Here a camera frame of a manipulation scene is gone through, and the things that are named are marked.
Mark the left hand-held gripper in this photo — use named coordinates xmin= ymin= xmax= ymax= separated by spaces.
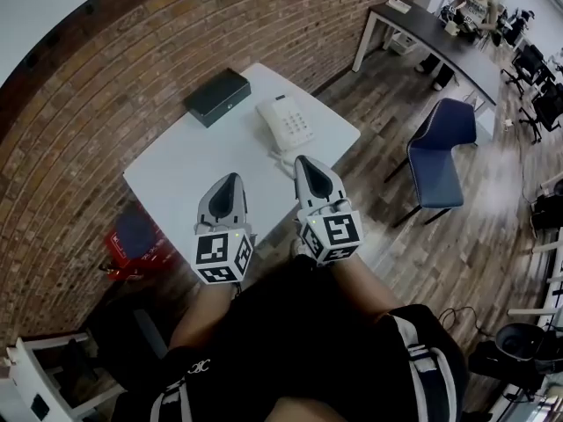
xmin=191 ymin=172 xmax=257 ymax=286

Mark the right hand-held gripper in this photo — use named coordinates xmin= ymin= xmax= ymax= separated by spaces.
xmin=293 ymin=155 xmax=364 ymax=267

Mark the white telephone base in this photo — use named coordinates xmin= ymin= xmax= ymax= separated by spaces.
xmin=256 ymin=96 xmax=316 ymax=154

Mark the white telephone handset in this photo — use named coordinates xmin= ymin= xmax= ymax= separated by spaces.
xmin=256 ymin=99 xmax=288 ymax=153

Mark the person's right forearm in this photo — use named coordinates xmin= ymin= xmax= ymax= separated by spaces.
xmin=328 ymin=252 xmax=402 ymax=321

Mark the person's left forearm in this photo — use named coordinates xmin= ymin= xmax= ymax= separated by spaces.
xmin=168 ymin=279 xmax=239 ymax=360

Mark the red crate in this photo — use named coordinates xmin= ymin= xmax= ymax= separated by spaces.
xmin=103 ymin=211 xmax=178 ymax=281

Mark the person's black shirt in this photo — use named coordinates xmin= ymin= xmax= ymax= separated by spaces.
xmin=112 ymin=252 xmax=470 ymax=422

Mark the blue chair with black legs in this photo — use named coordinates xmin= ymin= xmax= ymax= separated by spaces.
xmin=385 ymin=97 xmax=479 ymax=229

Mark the black rectangular box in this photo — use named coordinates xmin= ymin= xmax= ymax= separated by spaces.
xmin=183 ymin=68 xmax=252 ymax=129

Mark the white storage box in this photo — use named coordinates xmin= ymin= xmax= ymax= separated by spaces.
xmin=388 ymin=31 xmax=420 ymax=57

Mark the black round equipment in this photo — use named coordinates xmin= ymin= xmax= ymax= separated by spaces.
xmin=467 ymin=323 xmax=552 ymax=396

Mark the dark desk with white legs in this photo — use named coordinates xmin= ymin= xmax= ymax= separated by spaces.
xmin=351 ymin=0 xmax=501 ymax=107

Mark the white shelf unit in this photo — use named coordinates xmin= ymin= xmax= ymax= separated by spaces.
xmin=0 ymin=329 xmax=125 ymax=422

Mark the black office chair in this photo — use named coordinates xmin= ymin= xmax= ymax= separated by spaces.
xmin=501 ymin=43 xmax=557 ymax=101
xmin=517 ymin=79 xmax=563 ymax=145

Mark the white coiled telephone cord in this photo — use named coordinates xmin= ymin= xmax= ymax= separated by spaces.
xmin=268 ymin=149 xmax=296 ymax=180

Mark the black floor cable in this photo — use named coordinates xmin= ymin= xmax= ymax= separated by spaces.
xmin=436 ymin=305 xmax=494 ymax=338

